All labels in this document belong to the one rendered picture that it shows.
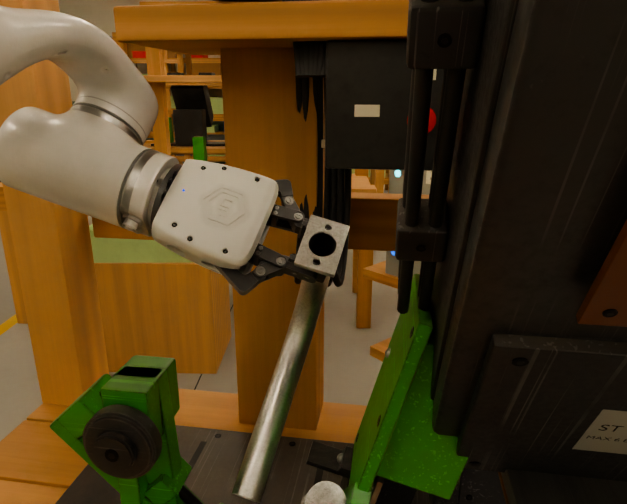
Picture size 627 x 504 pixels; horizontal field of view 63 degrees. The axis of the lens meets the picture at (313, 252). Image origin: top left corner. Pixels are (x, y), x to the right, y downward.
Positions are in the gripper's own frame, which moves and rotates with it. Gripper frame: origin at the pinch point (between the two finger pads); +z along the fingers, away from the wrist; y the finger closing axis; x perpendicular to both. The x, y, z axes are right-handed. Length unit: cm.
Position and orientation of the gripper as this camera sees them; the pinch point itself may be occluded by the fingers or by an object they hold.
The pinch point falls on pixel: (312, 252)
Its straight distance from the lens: 51.0
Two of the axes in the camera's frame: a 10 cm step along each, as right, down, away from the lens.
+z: 9.4, 3.4, -0.1
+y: 3.1, -8.5, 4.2
